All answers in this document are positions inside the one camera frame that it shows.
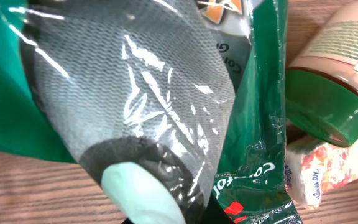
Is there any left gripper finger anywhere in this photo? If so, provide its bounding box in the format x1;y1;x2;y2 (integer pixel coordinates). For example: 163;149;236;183
101;162;186;224

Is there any green 3M gloves package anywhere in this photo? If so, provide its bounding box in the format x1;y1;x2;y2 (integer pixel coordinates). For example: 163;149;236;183
0;0;301;223

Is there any small red white snack packet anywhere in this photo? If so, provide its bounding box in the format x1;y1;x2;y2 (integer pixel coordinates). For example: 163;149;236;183
285;136;358;210

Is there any green cap white jar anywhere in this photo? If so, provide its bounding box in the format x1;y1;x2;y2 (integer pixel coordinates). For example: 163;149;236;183
285;1;358;147

